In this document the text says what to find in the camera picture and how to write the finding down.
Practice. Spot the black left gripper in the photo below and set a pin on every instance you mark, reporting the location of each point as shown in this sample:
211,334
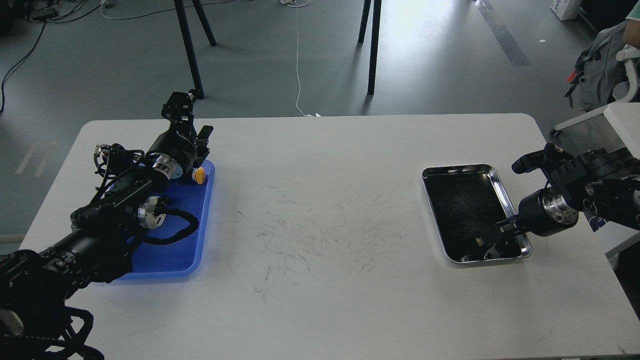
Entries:
174,153

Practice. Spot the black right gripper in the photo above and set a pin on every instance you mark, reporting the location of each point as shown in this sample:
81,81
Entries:
543,213

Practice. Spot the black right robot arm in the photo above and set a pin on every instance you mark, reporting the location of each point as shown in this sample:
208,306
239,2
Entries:
599,182

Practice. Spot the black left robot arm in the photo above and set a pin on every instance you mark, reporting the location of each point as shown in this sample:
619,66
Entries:
128,209

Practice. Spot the black tripod left legs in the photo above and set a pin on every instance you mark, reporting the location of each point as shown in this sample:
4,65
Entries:
180,9

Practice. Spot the black tripod legs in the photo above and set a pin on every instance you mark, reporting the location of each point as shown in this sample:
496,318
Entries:
180,9
376,7

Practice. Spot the silver metal tray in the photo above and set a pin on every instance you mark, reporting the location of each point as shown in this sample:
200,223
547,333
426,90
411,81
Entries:
466,202

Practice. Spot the blue plastic tray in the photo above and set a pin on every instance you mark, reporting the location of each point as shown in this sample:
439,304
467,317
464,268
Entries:
179,259

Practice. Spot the white side table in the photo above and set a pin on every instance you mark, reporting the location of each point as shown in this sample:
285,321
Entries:
625,120

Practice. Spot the white office chair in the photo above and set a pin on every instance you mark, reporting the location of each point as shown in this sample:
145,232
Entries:
630,57

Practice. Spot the grey backpack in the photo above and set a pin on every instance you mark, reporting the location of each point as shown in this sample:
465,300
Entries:
598,77

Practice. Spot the black tripod right legs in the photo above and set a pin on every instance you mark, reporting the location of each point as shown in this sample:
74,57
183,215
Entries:
376,7

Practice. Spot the white box on floor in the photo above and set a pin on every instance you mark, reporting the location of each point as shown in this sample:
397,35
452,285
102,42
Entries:
565,10

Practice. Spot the person sitting at right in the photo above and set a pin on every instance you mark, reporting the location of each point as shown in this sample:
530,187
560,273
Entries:
631,34

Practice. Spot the yellow push button switch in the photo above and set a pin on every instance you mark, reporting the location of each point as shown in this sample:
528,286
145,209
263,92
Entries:
196,175

